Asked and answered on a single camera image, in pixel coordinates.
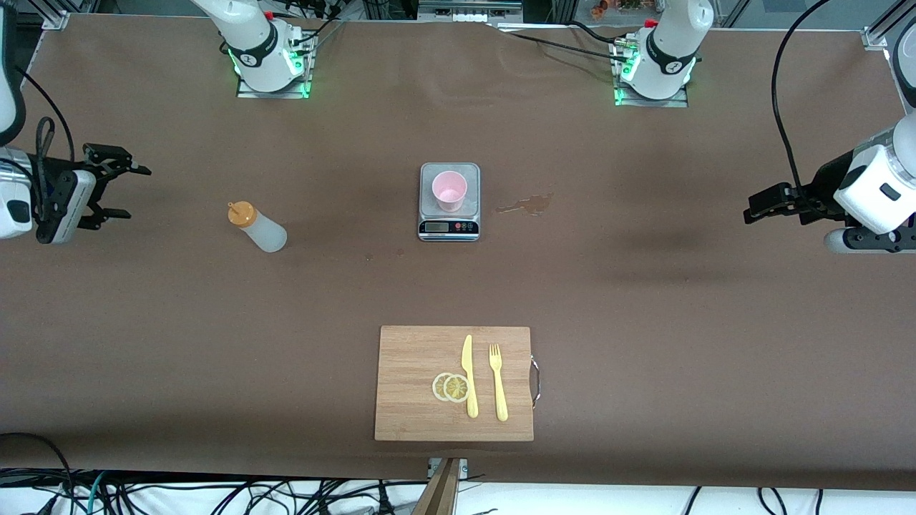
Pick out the pink plastic cup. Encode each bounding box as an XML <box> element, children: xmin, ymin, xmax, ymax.
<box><xmin>432</xmin><ymin>170</ymin><xmax>468</xmax><ymax>213</ymax></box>

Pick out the wooden cutting board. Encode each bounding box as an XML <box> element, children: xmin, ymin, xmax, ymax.
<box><xmin>374</xmin><ymin>325</ymin><xmax>541</xmax><ymax>442</ymax></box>

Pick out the black base power cable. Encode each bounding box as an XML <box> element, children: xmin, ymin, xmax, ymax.
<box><xmin>494</xmin><ymin>21</ymin><xmax>630</xmax><ymax>62</ymax></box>

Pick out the yellow plastic fork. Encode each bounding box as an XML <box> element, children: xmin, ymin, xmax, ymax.
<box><xmin>489</xmin><ymin>344</ymin><xmax>509</xmax><ymax>422</ymax></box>

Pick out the thick black floor cable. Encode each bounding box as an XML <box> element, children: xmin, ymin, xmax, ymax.
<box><xmin>0</xmin><ymin>432</ymin><xmax>72</xmax><ymax>515</ymax></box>

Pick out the aluminium frame profile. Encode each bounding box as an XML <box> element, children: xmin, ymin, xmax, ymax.
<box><xmin>862</xmin><ymin>0</ymin><xmax>916</xmax><ymax>51</ymax></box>

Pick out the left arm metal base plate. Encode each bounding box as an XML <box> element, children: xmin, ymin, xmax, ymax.
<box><xmin>613</xmin><ymin>39</ymin><xmax>689</xmax><ymax>108</ymax></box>

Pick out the yellow plastic knife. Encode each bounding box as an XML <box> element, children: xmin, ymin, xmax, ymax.
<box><xmin>462</xmin><ymin>335</ymin><xmax>479</xmax><ymax>418</ymax></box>

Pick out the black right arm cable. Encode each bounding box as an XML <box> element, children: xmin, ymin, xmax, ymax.
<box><xmin>14</xmin><ymin>67</ymin><xmax>77</xmax><ymax>224</ymax></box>

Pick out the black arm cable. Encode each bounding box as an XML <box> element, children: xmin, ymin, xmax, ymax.
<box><xmin>14</xmin><ymin>67</ymin><xmax>77</xmax><ymax>224</ymax></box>
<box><xmin>771</xmin><ymin>0</ymin><xmax>834</xmax><ymax>212</ymax></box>

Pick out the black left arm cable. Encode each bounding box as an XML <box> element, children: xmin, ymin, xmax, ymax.
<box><xmin>771</xmin><ymin>0</ymin><xmax>834</xmax><ymax>212</ymax></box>

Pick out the silver digital kitchen scale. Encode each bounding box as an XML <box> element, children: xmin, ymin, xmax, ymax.
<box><xmin>418</xmin><ymin>162</ymin><xmax>481</xmax><ymax>242</ymax></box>

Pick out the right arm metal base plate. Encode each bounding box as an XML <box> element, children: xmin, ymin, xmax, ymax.
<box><xmin>236</xmin><ymin>32</ymin><xmax>313</xmax><ymax>99</ymax></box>

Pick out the teal floor cable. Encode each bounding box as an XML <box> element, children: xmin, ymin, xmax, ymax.
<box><xmin>86</xmin><ymin>471</ymin><xmax>108</xmax><ymax>515</ymax></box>

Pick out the translucent sauce bottle orange cap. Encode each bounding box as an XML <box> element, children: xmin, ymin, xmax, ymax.
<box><xmin>228</xmin><ymin>201</ymin><xmax>288</xmax><ymax>253</ymax></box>

